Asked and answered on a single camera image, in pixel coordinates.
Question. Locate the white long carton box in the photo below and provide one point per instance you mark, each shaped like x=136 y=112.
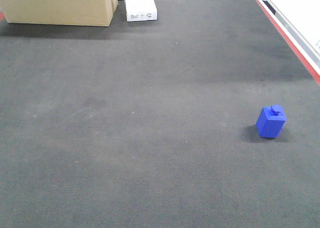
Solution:
x=140 y=10

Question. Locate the blue plastic bottle-shaped part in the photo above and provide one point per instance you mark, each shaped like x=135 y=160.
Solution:
x=270 y=121

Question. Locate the brown cardboard box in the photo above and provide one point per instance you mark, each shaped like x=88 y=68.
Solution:
x=97 y=13

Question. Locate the red and white conveyor rail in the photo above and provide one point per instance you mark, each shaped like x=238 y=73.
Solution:
x=298 y=22

